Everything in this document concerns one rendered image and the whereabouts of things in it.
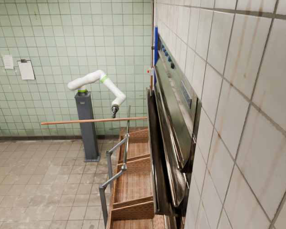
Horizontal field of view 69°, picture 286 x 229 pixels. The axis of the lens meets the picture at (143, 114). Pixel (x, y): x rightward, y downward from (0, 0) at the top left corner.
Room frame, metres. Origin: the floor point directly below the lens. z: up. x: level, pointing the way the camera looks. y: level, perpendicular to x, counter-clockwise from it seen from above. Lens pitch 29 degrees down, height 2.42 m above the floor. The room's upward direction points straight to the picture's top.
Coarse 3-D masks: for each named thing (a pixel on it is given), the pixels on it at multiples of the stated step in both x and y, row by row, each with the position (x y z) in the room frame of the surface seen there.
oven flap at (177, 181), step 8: (160, 96) 2.03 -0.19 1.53; (160, 104) 1.90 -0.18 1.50; (160, 112) 1.78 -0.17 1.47; (160, 120) 1.62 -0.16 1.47; (160, 128) 1.50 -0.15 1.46; (168, 136) 1.30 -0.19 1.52; (168, 144) 1.23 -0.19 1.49; (168, 152) 1.17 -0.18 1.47; (168, 160) 1.09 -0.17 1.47; (168, 168) 1.01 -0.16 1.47; (176, 168) 0.95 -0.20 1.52; (168, 176) 0.95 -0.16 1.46; (176, 176) 0.91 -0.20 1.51; (176, 184) 0.86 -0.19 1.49; (184, 184) 0.79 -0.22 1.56; (176, 192) 0.82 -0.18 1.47; (184, 192) 0.75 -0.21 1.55; (176, 200) 0.76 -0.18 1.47
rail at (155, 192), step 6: (150, 120) 1.68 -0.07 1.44; (150, 126) 1.57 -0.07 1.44; (150, 132) 1.47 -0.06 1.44; (150, 138) 1.39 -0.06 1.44; (150, 144) 1.31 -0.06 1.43; (156, 180) 0.94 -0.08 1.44; (156, 186) 0.89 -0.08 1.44; (156, 192) 0.85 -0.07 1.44; (156, 198) 0.80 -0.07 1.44; (156, 204) 0.76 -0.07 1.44; (156, 210) 0.73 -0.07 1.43
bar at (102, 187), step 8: (128, 112) 2.33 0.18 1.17; (128, 120) 2.13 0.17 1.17; (128, 128) 1.96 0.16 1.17; (128, 136) 1.81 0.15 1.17; (120, 144) 1.81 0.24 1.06; (112, 152) 1.82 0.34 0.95; (112, 176) 1.82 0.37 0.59; (104, 184) 1.33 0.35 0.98; (104, 192) 1.35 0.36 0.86; (104, 200) 1.32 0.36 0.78; (104, 208) 1.32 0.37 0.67; (104, 216) 1.32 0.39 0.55; (104, 224) 1.32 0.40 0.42
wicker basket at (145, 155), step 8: (120, 136) 2.44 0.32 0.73; (136, 136) 2.47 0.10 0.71; (144, 136) 2.48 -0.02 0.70; (128, 144) 2.44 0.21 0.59; (136, 144) 2.44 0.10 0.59; (144, 144) 2.44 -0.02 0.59; (120, 152) 2.22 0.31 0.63; (136, 152) 2.26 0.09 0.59; (144, 152) 2.26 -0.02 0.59; (120, 160) 1.93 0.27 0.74; (128, 160) 2.09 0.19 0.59; (136, 168) 1.93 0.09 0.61
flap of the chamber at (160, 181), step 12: (156, 108) 2.00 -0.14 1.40; (156, 120) 1.73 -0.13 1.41; (156, 132) 1.52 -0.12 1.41; (156, 144) 1.34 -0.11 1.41; (156, 156) 1.19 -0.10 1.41; (156, 168) 1.07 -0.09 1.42; (168, 180) 0.97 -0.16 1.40; (168, 192) 0.88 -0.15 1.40; (168, 204) 0.79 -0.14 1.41; (180, 216) 0.74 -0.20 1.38
